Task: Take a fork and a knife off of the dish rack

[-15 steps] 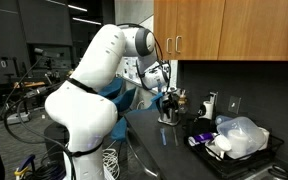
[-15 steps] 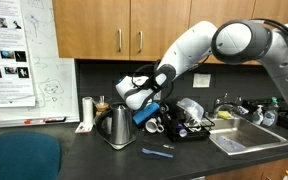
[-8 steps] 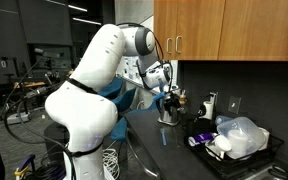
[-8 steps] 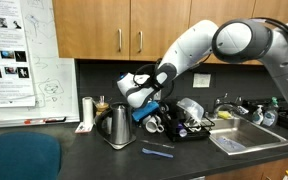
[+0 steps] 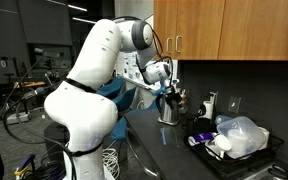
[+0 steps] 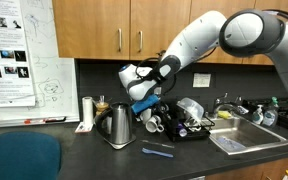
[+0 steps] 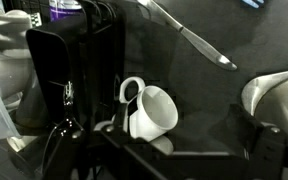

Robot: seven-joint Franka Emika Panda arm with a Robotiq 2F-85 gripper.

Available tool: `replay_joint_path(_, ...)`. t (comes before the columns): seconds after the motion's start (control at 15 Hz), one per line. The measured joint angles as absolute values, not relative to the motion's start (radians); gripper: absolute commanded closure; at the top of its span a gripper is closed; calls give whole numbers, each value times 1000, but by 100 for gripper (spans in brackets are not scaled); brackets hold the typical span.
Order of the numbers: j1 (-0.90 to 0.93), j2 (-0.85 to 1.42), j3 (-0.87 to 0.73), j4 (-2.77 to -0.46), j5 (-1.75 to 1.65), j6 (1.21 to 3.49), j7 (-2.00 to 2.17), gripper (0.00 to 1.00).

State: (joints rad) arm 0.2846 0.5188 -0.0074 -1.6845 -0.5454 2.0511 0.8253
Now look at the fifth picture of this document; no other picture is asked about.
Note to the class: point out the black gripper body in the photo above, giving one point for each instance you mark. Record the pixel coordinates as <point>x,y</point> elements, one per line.
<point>173,95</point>

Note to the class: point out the blue plastic fork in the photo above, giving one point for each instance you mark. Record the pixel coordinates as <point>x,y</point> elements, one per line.
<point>163,136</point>

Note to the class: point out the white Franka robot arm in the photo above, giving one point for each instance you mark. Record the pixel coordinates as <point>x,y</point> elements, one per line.
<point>90,110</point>

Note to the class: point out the glass jar with brown contents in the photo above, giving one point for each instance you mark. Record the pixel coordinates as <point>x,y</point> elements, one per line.
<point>184,100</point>

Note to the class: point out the stainless steel electric kettle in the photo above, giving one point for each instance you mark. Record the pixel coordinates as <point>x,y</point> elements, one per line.
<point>168,110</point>

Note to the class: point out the black plastic utensil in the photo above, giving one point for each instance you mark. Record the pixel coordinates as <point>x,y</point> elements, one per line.
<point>201,110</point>

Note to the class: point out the white whiteboard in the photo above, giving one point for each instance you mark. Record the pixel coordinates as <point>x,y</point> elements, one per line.
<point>140,85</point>

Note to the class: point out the blue office chair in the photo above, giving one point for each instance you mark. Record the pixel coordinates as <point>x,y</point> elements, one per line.
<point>112,88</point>
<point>125,98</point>
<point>119,128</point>

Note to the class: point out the white research poster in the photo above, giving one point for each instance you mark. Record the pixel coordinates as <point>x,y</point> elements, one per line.
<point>130,68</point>

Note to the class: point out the purple and white bottle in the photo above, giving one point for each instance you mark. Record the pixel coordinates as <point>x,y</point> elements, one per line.
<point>202,137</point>

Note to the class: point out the translucent bluish cup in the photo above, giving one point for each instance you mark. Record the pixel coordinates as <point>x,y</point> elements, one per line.
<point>223,119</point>

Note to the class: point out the white bowl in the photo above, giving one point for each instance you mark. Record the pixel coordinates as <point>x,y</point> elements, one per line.
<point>222,143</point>

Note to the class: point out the wooden cabinet door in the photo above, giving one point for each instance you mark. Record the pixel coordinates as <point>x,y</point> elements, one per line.
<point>264,26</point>
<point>200,26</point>
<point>160,26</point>

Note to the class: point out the clear plastic food container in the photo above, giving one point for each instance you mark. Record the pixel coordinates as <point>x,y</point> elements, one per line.
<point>247,128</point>

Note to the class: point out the white plastic cup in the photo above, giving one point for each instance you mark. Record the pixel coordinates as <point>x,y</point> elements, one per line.
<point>239,143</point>

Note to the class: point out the white plastic tub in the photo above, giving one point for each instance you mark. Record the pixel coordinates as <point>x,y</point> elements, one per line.
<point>265,136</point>

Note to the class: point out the long ceiling light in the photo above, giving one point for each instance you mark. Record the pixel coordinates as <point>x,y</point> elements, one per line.
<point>86,21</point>
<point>77,7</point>

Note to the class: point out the stainless steel sink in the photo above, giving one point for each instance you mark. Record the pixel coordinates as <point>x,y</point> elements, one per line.
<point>260,173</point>

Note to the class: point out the grey box on floor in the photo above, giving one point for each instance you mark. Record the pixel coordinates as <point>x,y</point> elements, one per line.
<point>17,118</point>

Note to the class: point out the yellow and purple clamp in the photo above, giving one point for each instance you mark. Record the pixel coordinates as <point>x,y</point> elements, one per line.
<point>25,165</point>

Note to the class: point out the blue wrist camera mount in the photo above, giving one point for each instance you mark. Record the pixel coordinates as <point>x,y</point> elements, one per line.
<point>160,90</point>

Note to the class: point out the silver wall outlet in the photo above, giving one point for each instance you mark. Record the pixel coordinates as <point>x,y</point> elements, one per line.
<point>213,99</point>
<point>234,105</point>

